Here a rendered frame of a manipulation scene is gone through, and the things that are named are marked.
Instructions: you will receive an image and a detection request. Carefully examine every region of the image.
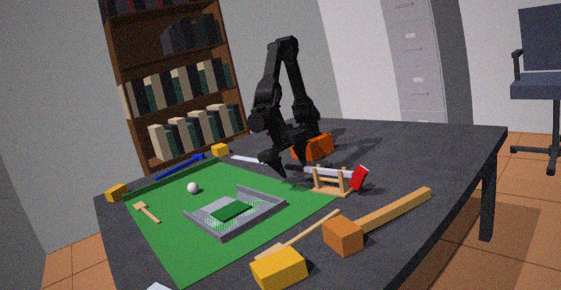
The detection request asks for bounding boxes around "blue putter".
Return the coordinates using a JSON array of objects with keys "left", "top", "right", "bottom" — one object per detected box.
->
[{"left": 155, "top": 153, "right": 205, "bottom": 181}]

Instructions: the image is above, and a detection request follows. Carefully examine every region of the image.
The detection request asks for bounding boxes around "yellow block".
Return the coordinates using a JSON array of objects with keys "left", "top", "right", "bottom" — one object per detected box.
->
[
  {"left": 211, "top": 143, "right": 230, "bottom": 157},
  {"left": 249, "top": 245, "right": 309, "bottom": 290},
  {"left": 104, "top": 184, "right": 129, "bottom": 202}
]

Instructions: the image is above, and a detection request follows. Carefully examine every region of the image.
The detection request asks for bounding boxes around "orange-brown wooden mallet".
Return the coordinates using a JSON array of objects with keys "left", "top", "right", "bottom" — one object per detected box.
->
[{"left": 321, "top": 186, "right": 431, "bottom": 257}]

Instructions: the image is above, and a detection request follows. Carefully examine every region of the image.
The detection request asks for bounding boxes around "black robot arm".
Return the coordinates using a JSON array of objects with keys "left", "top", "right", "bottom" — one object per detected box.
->
[{"left": 247, "top": 35, "right": 322, "bottom": 145}]

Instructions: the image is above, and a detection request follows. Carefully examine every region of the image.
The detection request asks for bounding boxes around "green flat surface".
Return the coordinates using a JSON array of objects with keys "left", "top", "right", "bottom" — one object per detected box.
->
[{"left": 124, "top": 162, "right": 338, "bottom": 290}]

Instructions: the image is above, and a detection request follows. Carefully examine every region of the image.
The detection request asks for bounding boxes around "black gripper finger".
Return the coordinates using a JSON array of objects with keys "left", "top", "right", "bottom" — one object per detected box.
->
[
  {"left": 292, "top": 141, "right": 309, "bottom": 166},
  {"left": 263, "top": 156, "right": 287, "bottom": 178}
]

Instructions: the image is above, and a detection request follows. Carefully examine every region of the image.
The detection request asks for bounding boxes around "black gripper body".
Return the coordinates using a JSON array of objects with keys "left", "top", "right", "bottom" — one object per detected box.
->
[{"left": 257, "top": 122, "right": 311, "bottom": 163}]

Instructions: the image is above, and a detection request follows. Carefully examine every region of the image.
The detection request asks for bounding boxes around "white ball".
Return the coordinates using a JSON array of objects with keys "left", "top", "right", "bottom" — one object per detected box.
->
[{"left": 188, "top": 182, "right": 199, "bottom": 194}]

